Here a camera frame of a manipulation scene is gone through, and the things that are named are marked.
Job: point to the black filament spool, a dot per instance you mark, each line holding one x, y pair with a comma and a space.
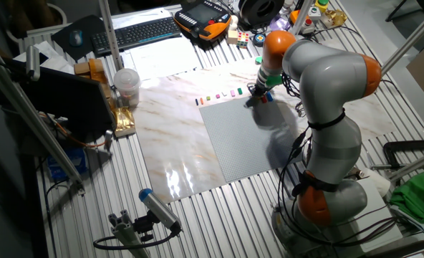
260, 12

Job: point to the silver camera with blue cap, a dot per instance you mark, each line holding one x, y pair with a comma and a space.
160, 209

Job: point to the white rounded figurine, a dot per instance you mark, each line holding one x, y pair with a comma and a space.
234, 22

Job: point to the yellow box with green button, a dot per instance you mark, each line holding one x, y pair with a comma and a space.
321, 5

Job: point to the grey Lego baseplate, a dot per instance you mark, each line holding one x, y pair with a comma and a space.
240, 139

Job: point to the blue box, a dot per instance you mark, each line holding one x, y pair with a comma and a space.
68, 163

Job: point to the Rubik's cube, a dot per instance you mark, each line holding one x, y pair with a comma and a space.
243, 40

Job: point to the round black puck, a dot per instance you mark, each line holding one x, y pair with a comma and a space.
259, 39

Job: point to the orange plastic object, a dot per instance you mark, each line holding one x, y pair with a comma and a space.
295, 17

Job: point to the dark computer mouse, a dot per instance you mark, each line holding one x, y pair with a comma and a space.
76, 37

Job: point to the black monitor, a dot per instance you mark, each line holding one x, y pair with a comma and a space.
68, 100

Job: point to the red long Lego brick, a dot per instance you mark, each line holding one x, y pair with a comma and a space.
264, 99

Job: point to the gold foil packet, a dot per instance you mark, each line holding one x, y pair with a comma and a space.
124, 122

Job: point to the printed white paper sheet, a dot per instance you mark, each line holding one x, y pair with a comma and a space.
162, 57

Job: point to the white marble pattern board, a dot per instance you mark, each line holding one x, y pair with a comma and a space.
169, 136

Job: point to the silver and orange robot arm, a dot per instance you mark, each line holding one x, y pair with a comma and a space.
330, 82

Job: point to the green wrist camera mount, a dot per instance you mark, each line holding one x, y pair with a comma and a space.
274, 80

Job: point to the clear plastic cup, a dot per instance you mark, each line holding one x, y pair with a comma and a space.
126, 86

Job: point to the green cloth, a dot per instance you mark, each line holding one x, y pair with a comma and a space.
416, 195

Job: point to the orange and black teach pendant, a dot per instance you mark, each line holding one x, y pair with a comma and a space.
203, 19

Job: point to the short aluminium camera mount profile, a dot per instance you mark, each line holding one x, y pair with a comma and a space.
126, 233

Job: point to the black computer keyboard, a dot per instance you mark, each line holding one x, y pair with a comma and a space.
137, 34

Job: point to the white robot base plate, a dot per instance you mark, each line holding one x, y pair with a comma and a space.
380, 208

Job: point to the black clamp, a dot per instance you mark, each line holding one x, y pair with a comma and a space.
409, 145

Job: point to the brown tape roll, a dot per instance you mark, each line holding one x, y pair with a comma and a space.
94, 70

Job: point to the long slanted aluminium profile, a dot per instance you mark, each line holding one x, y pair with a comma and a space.
29, 118

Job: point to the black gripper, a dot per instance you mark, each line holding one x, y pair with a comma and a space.
258, 88

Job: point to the blue long Lego brick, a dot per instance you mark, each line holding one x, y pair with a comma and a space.
269, 96

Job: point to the pale purple plastic object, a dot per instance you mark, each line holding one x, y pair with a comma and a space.
279, 24

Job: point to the upright aluminium post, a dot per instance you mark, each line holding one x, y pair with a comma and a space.
303, 14
110, 32

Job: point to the black mouse pad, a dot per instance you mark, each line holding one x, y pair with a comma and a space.
90, 32

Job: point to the grey box with red button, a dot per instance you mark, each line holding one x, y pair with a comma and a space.
308, 26

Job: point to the light pink Lego brick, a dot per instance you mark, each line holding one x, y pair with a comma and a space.
232, 92

